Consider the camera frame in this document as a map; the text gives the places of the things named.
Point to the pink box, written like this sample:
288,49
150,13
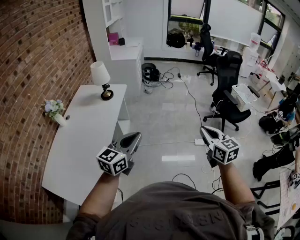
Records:
113,38

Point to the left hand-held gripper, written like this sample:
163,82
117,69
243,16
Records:
110,159

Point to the small black box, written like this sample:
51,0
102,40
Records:
122,41

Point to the person's left forearm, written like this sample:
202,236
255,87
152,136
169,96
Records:
100,194

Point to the small white device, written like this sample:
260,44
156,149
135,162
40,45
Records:
147,90

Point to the black backpack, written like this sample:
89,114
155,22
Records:
175,40

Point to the person's torso in grey shirt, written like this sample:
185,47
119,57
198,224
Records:
168,211

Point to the white cabinet with shelves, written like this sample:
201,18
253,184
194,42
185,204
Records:
126,61

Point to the black metal frame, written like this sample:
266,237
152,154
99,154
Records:
264,187

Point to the white patterned table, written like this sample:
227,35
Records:
289,199

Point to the white table with wooden legs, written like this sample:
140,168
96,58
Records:
273,79

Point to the white roller blind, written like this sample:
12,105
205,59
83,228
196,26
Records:
232,21

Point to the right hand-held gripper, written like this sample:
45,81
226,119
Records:
226,151

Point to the white table lamp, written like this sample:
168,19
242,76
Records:
100,72

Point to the white desk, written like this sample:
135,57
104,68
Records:
82,140

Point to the black-framed window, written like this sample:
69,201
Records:
272,18
185,23

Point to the person's right forearm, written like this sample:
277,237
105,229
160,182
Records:
234,185

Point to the black headset gear pile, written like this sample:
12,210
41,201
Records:
151,73

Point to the white vase with pale flowers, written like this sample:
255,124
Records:
54,109

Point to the white power strip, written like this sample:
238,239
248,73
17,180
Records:
199,141

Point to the black office chair with basket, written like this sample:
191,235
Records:
228,77

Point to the white plastic basket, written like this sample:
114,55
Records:
243,97

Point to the small purple object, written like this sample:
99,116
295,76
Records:
196,46

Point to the white water dispenser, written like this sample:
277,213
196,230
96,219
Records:
250,56

